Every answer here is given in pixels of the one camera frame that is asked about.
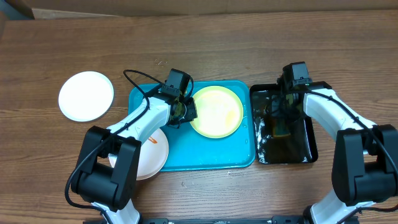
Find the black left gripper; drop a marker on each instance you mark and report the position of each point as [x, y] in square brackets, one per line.
[192, 114]

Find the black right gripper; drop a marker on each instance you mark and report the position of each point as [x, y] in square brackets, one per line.
[278, 113]

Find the green yellow sponge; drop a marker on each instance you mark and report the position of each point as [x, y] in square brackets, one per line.
[280, 129]

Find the yellow plate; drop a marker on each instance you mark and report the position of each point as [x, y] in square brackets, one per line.
[219, 112]

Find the white plate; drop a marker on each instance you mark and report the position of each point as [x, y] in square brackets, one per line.
[86, 96]
[153, 155]

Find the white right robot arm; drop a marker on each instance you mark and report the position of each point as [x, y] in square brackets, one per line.
[364, 168]

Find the black water tray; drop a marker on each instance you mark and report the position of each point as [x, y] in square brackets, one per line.
[299, 147]

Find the blue plastic tray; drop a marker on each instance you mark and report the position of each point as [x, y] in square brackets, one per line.
[189, 150]

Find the cardboard backdrop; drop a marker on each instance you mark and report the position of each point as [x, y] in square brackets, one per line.
[195, 7]

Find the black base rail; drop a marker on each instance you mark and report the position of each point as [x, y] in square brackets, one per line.
[273, 220]

